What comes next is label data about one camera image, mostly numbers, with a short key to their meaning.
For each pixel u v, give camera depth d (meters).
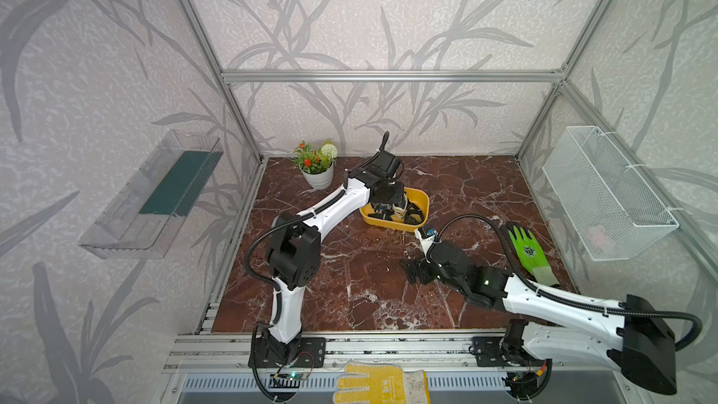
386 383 0.69
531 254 0.91
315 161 0.99
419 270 0.68
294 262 0.50
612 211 0.63
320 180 1.02
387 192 0.77
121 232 0.61
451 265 0.57
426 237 0.68
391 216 0.99
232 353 0.75
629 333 0.41
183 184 0.66
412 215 1.01
